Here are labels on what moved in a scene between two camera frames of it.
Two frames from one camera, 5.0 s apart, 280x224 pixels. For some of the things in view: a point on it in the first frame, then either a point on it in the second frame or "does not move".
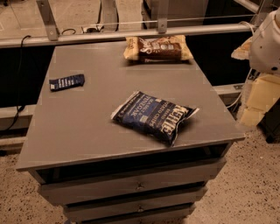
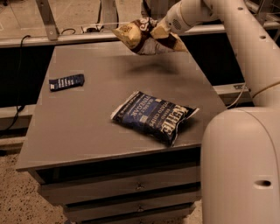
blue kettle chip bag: [159, 118] does not move
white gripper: [266, 49] -> [171, 20]
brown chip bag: [157, 49] -> [136, 35]
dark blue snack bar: [65, 82] does not move
